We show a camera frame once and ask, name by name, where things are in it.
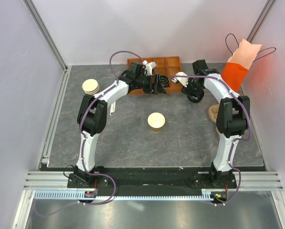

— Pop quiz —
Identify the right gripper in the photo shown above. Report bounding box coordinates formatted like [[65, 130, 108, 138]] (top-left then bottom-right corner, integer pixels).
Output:
[[181, 75, 203, 101]]

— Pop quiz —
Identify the orange paper bag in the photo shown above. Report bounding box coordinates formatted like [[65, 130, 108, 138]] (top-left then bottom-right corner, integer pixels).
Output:
[[222, 39, 276, 92]]

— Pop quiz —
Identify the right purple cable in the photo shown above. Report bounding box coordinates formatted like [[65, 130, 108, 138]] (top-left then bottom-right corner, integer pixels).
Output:
[[171, 75, 254, 206]]

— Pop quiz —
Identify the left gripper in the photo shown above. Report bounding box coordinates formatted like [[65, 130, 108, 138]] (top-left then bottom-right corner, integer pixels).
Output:
[[136, 74, 166, 95]]

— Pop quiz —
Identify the wooden compartment tray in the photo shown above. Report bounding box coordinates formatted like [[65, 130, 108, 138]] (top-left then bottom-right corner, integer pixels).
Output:
[[127, 56, 186, 96]]

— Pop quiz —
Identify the white cable duct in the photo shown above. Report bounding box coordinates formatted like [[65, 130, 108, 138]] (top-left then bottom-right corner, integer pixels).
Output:
[[34, 190, 227, 201]]

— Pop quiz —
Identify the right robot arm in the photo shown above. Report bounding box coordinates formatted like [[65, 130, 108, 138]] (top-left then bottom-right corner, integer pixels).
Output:
[[176, 60, 250, 188]]

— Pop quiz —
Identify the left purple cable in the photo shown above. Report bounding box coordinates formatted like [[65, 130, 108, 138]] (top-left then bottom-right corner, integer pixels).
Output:
[[32, 50, 147, 217]]

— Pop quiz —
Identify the green yellow rolled tie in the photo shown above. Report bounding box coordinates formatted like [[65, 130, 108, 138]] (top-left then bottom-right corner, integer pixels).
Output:
[[160, 75, 170, 88]]

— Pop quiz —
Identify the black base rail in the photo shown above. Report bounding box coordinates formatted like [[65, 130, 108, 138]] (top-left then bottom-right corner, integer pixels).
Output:
[[67, 167, 237, 196]]

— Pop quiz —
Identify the cardboard cup carrier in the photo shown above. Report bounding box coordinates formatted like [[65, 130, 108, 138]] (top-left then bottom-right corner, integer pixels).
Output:
[[208, 104, 219, 124]]

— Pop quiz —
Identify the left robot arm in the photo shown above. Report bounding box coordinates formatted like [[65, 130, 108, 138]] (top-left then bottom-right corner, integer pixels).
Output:
[[68, 61, 166, 188]]

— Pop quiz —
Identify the stack of black lids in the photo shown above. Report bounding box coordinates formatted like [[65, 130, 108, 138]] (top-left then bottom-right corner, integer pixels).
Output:
[[187, 93, 204, 103]]

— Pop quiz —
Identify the purple cable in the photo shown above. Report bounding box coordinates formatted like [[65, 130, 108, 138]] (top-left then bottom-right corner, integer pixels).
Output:
[[32, 50, 147, 217], [171, 75, 254, 206]]

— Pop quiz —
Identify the stack of paper cups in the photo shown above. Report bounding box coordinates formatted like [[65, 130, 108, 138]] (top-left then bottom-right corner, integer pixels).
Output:
[[82, 79, 99, 95]]

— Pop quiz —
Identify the single brown paper cup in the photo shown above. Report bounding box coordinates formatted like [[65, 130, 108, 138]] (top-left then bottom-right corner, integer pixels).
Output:
[[147, 113, 165, 133]]

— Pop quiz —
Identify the white wrapped straw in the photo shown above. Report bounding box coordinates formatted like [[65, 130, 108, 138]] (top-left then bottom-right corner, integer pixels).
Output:
[[110, 101, 116, 115]]

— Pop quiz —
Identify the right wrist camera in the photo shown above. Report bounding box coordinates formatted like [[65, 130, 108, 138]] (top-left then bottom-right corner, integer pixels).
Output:
[[171, 72, 189, 87]]

